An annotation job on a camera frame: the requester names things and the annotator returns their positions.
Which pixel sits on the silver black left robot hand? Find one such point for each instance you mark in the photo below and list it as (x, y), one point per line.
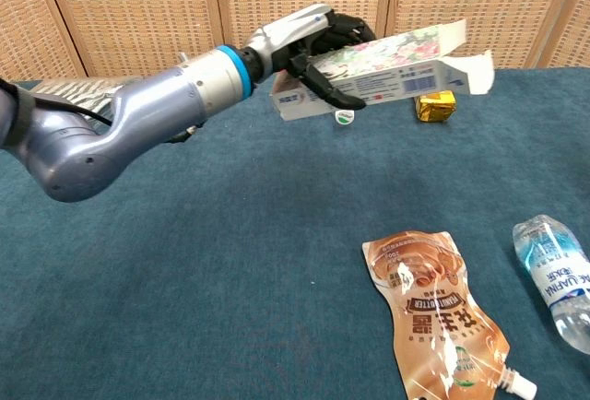
(286, 36)

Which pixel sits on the floral white toothpaste box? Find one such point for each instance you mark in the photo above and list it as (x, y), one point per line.
(392, 73)

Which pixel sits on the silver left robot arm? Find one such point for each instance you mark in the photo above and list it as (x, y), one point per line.
(138, 114)

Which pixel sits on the green label water bottle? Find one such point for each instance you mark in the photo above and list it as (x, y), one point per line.
(344, 117)

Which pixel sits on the woven wooden folding screen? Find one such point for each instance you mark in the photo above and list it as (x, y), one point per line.
(138, 13)

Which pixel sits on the gold foil snack pack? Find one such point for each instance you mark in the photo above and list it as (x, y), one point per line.
(435, 105)

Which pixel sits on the striped cloth in plastic bag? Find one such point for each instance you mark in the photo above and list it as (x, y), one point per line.
(83, 91)

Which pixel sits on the teal table cover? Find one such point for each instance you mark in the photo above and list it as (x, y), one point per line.
(230, 257)

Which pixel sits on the brown peanut butter pouch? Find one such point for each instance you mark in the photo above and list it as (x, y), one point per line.
(438, 308)

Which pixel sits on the blue label water bottle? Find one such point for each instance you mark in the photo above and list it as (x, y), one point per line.
(553, 275)

